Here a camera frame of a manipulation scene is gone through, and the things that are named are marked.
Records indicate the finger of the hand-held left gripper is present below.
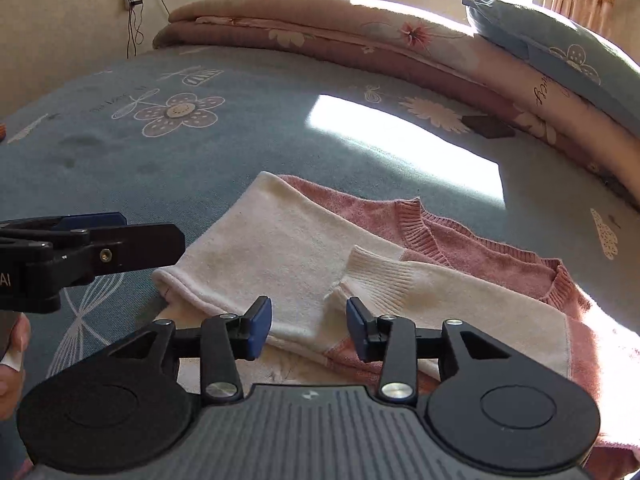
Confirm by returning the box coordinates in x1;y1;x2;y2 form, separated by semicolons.
0;212;128;234
75;224;186;281

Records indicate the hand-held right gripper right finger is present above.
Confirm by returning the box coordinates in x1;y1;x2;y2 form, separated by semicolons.
346;296;521;405

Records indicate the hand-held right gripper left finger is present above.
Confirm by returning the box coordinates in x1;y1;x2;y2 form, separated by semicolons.
85;296;273;405

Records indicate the pink and white knit sweater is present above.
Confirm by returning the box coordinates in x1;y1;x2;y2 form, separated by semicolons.
151;171;640;480

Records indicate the person's left hand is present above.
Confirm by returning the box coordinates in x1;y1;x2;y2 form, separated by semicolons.
0;312;32;421

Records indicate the blue floral bed sheet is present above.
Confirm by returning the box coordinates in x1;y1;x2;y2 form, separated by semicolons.
0;45;640;461

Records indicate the black smartphone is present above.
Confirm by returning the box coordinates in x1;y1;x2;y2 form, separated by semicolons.
461;115;516;140

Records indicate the folded pink floral quilt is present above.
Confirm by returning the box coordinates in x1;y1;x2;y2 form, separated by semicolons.
152;0;640;201

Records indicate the blue floral pillow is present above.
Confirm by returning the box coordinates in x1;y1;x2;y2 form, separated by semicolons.
462;0;640;136

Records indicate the black wall cable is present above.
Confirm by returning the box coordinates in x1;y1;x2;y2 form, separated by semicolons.
72;0;171;58

